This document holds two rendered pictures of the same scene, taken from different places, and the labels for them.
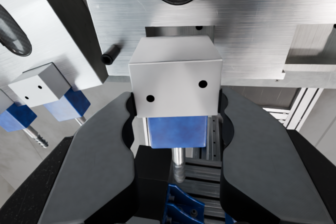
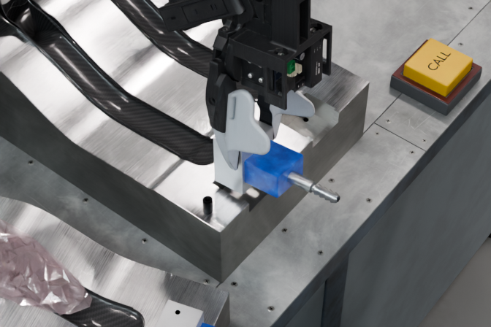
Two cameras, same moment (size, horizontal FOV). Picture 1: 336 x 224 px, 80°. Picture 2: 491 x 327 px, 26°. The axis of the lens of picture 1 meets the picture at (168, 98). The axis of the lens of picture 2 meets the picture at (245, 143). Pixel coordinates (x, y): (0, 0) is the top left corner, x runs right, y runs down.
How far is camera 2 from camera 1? 1.01 m
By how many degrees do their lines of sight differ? 76
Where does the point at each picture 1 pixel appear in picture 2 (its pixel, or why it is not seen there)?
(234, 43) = not seen: hidden behind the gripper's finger
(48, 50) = (158, 304)
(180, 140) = (284, 160)
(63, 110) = not seen: outside the picture
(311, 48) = (313, 134)
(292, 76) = (373, 187)
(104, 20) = (187, 199)
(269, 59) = (290, 139)
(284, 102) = not seen: outside the picture
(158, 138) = (272, 168)
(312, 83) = (393, 177)
